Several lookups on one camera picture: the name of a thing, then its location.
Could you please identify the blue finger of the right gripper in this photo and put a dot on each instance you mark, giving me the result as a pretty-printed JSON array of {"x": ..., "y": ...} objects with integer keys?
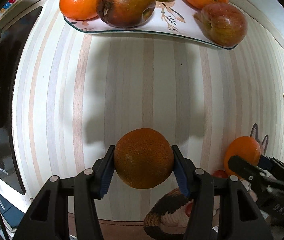
[
  {"x": 249, "y": 172},
  {"x": 268, "y": 163}
]

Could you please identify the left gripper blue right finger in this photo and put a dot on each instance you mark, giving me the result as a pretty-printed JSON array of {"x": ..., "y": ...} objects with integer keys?
[{"x": 179, "y": 169}]

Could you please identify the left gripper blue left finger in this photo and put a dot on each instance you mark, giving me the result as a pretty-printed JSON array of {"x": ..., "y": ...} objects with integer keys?
[{"x": 106, "y": 171}]

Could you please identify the small orange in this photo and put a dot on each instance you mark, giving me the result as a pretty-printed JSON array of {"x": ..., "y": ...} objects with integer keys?
[
  {"x": 245, "y": 147},
  {"x": 79, "y": 10}
]

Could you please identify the cherry tomato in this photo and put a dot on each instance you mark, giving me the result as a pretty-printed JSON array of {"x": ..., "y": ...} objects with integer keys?
[
  {"x": 220, "y": 174},
  {"x": 188, "y": 209}
]

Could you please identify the dark brownish orange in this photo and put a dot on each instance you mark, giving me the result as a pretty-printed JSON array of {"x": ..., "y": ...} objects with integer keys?
[{"x": 143, "y": 158}]

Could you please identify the dark red apple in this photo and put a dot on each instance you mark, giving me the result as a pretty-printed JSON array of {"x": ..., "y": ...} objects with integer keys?
[{"x": 125, "y": 13}]

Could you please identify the striped cat table mat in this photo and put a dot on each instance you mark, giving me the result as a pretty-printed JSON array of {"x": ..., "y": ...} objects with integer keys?
[{"x": 76, "y": 94}]

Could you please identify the floral oval plate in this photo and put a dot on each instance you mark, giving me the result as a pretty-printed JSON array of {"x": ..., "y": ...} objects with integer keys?
[{"x": 171, "y": 18}]

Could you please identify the black induction cooktop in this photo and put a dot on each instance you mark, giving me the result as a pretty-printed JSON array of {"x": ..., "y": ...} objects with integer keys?
[{"x": 12, "y": 42}]

